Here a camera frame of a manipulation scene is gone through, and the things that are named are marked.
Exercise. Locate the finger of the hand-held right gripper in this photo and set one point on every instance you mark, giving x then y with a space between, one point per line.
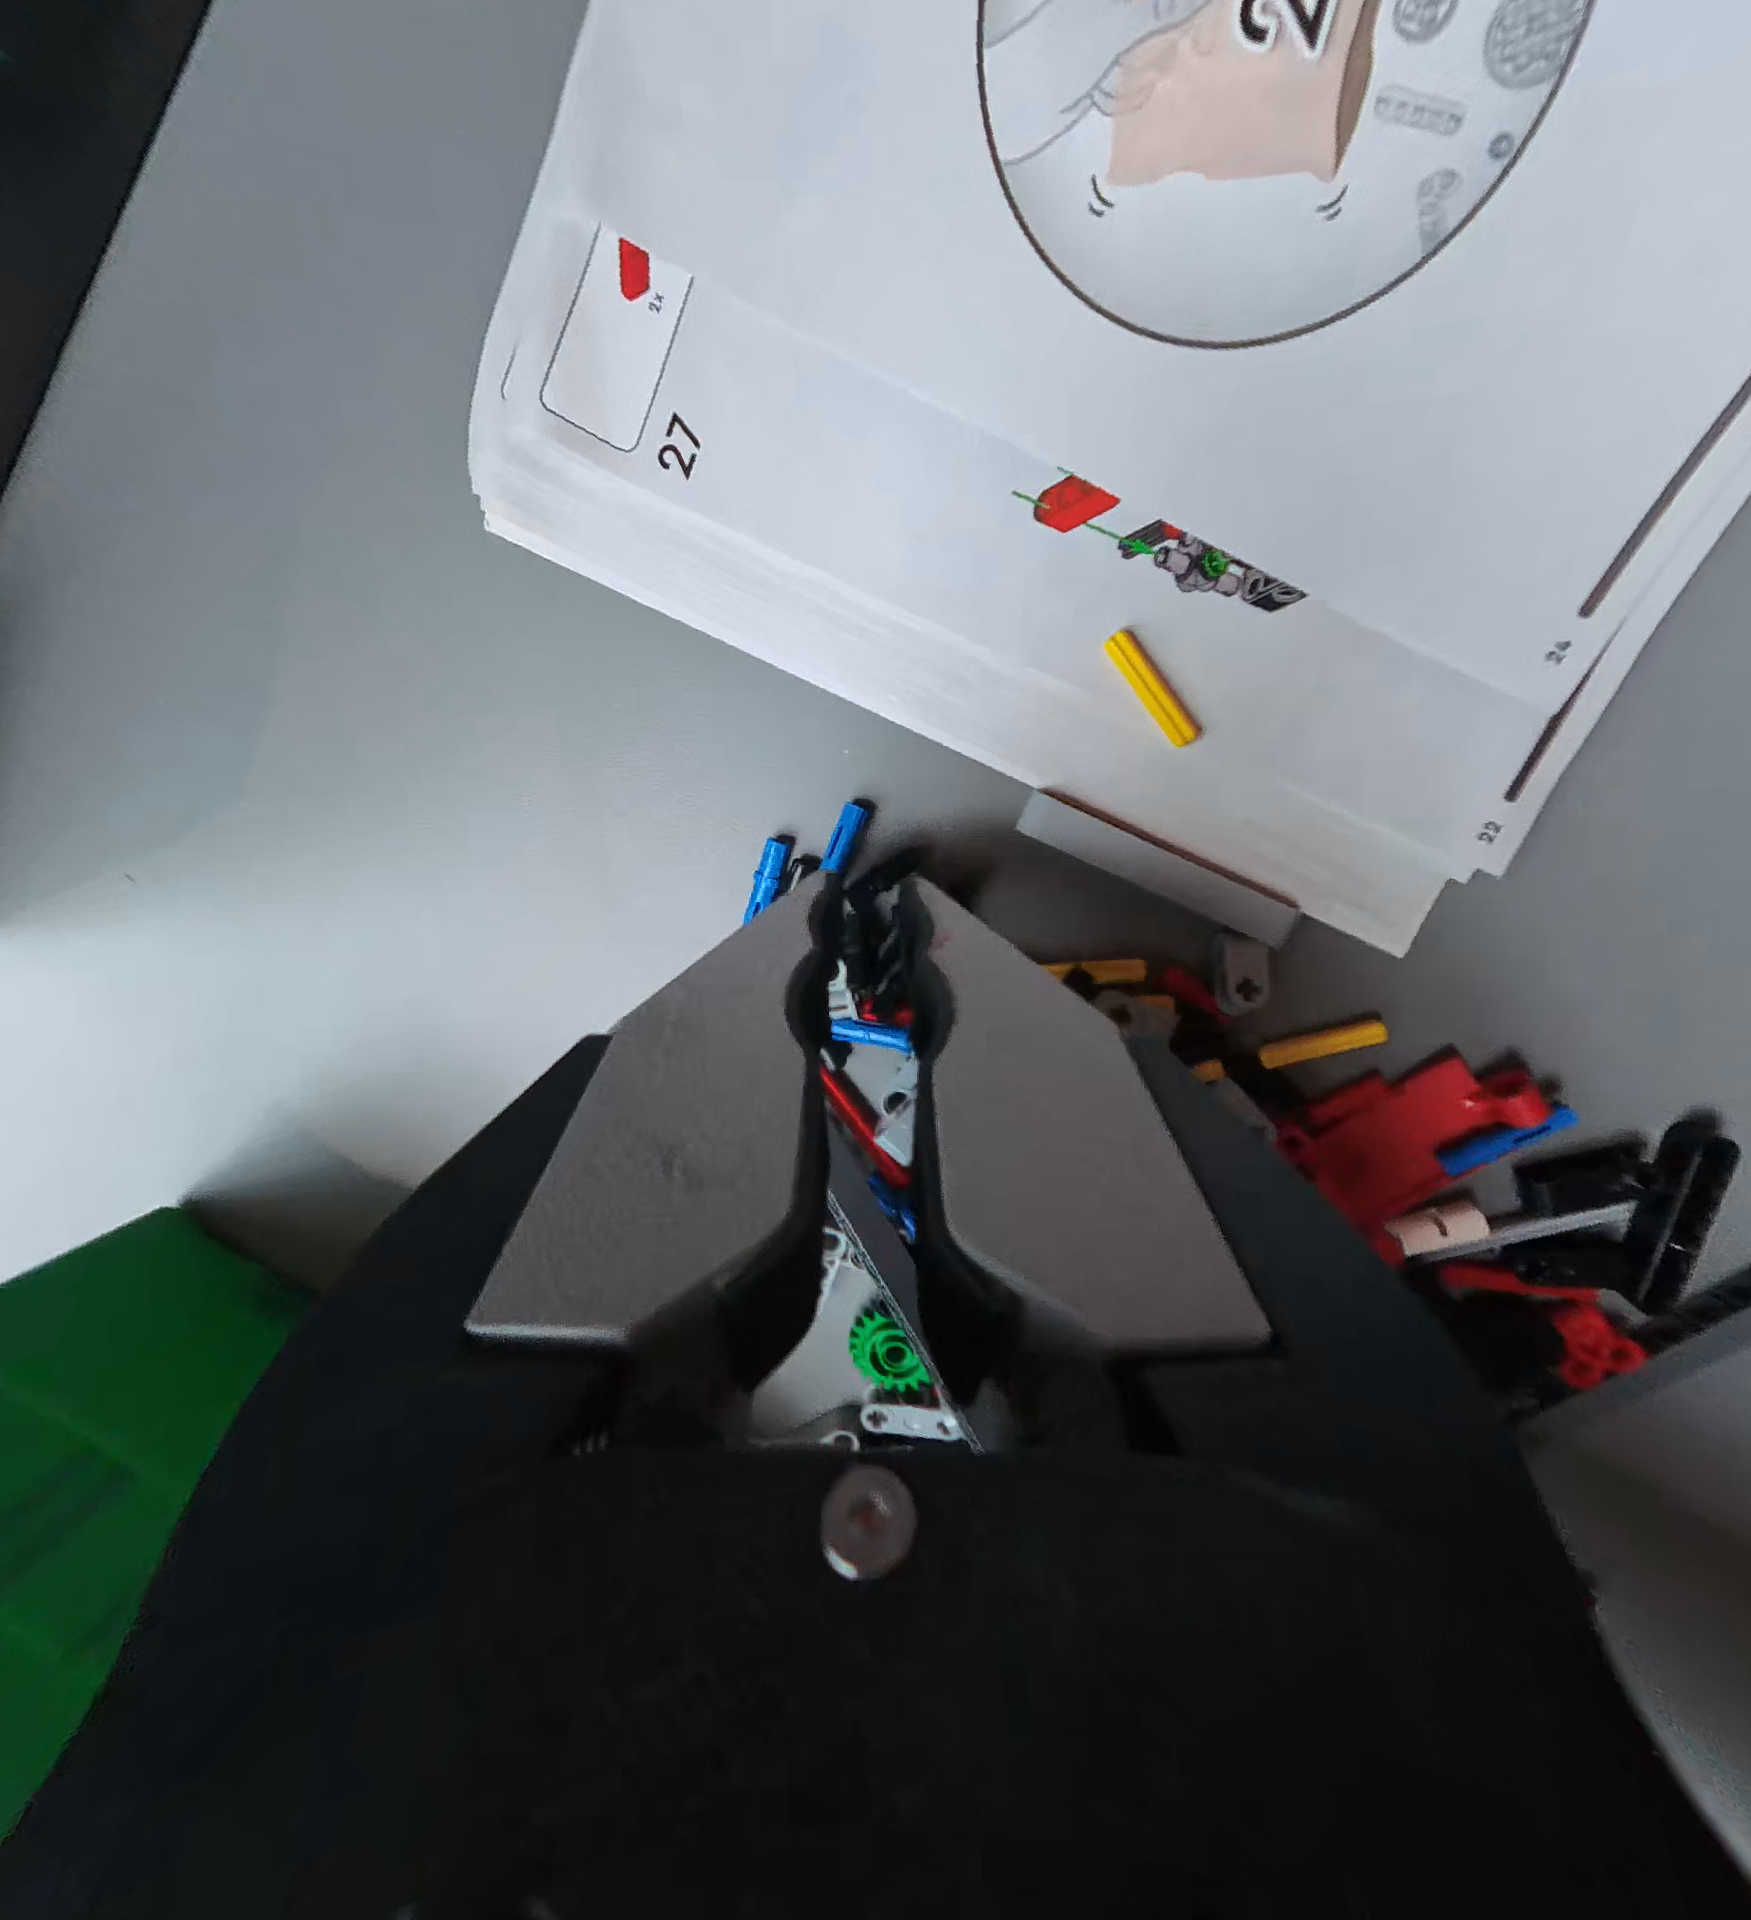
1715 1502

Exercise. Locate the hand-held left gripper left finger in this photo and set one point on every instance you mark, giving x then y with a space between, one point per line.
636 1184

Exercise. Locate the green plastic bin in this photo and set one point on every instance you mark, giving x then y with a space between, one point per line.
50 1502

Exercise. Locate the black lego set box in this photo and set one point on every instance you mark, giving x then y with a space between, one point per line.
20 375

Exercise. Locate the yellow lego axle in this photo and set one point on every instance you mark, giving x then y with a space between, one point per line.
1152 687

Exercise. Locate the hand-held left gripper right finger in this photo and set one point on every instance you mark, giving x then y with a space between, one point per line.
1085 1184

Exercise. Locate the pile of lego pieces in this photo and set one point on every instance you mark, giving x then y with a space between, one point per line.
1392 1140

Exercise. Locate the white lego instruction booklet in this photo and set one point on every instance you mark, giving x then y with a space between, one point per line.
846 271

